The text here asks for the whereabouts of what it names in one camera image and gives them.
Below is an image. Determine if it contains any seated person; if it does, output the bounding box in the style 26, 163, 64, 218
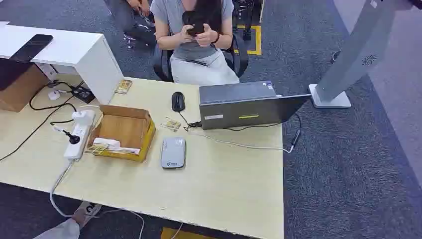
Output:
150, 0, 240, 87

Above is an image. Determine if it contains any black power adapter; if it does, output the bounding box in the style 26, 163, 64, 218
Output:
70, 85, 97, 104

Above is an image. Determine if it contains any black smartphone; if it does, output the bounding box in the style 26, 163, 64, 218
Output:
182, 10, 206, 36

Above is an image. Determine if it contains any white power strip cable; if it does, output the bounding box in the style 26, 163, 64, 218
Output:
49, 159, 75, 219

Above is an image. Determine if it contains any grey card reader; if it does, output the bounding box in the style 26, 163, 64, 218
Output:
160, 136, 187, 170

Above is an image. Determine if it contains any black computer mouse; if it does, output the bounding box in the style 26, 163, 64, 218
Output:
171, 91, 186, 113

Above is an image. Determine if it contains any black plug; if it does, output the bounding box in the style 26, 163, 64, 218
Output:
62, 129, 82, 145

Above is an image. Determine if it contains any white card stack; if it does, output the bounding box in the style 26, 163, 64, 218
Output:
93, 137, 141, 156

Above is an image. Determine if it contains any black laptop cable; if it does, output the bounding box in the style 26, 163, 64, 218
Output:
226, 113, 303, 150

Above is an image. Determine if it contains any black office chair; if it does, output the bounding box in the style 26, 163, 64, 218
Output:
153, 32, 250, 83

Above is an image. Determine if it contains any person on rolling chair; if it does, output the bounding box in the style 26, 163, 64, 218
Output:
105, 0, 158, 50

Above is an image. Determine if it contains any black tablet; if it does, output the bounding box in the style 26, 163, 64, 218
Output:
8, 34, 54, 64

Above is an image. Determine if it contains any yellow sheet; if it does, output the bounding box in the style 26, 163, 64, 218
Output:
160, 227, 216, 239

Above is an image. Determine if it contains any person's leg with shoe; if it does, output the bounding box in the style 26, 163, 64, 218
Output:
32, 201, 103, 239

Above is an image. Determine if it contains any black power cable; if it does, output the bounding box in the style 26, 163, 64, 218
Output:
0, 80, 79, 163

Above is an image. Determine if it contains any white cabinet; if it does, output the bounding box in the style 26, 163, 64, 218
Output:
0, 21, 124, 105

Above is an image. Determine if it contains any black wheeled equipment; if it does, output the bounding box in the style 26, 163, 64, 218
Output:
232, 0, 265, 42

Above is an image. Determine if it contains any person's right hand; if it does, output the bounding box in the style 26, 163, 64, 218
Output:
179, 24, 196, 44

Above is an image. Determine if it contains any black mouse cable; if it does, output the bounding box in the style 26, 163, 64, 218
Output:
178, 111, 203, 132

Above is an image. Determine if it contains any thin white cable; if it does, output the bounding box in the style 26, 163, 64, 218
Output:
97, 208, 146, 239

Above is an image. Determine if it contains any yellow floor tape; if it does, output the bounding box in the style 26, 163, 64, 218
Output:
233, 24, 262, 56

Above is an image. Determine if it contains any white power strip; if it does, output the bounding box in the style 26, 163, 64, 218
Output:
63, 110, 97, 162

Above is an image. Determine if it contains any brown cardboard carton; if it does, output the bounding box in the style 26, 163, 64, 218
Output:
0, 64, 50, 113

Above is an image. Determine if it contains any person's left hand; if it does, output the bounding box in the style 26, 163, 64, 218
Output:
195, 23, 219, 47

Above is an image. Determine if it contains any wooden card box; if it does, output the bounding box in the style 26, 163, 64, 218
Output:
86, 104, 157, 164

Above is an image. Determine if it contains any grey laptop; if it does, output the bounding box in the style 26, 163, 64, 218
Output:
198, 80, 313, 130

